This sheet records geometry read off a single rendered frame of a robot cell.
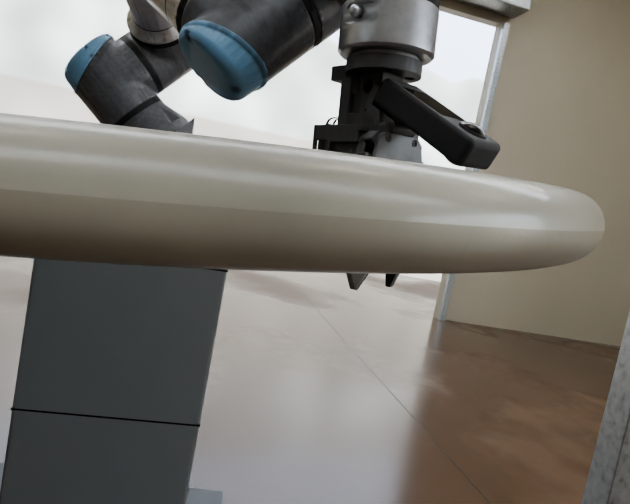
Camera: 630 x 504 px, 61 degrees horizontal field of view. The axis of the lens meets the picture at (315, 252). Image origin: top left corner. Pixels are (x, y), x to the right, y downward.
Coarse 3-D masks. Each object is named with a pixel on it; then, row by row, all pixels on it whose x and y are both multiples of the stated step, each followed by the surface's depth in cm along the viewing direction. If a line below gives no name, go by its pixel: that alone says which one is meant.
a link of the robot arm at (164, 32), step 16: (128, 0) 113; (144, 0) 112; (128, 16) 123; (144, 16) 116; (160, 16) 116; (128, 32) 126; (144, 32) 120; (160, 32) 120; (176, 32) 121; (144, 48) 124; (160, 48) 123; (176, 48) 124; (160, 64) 126; (176, 64) 128; (160, 80) 128; (176, 80) 133
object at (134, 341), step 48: (48, 288) 113; (96, 288) 115; (144, 288) 117; (192, 288) 119; (48, 336) 114; (96, 336) 116; (144, 336) 119; (192, 336) 121; (48, 384) 116; (96, 384) 118; (144, 384) 120; (192, 384) 122; (48, 432) 117; (96, 432) 119; (144, 432) 121; (192, 432) 124; (48, 480) 118; (96, 480) 121; (144, 480) 123
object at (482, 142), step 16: (384, 80) 48; (384, 96) 48; (400, 96) 46; (416, 96) 46; (400, 112) 47; (416, 112) 45; (432, 112) 44; (448, 112) 46; (416, 128) 45; (432, 128) 44; (448, 128) 43; (464, 128) 43; (480, 128) 43; (432, 144) 44; (448, 144) 43; (464, 144) 42; (480, 144) 42; (496, 144) 44; (448, 160) 45; (464, 160) 42; (480, 160) 43
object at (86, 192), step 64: (0, 128) 10; (64, 128) 11; (128, 128) 11; (0, 192) 10; (64, 192) 10; (128, 192) 10; (192, 192) 11; (256, 192) 11; (320, 192) 12; (384, 192) 12; (448, 192) 13; (512, 192) 15; (576, 192) 20; (64, 256) 11; (128, 256) 11; (192, 256) 11; (256, 256) 12; (320, 256) 12; (384, 256) 13; (448, 256) 14; (512, 256) 15; (576, 256) 19
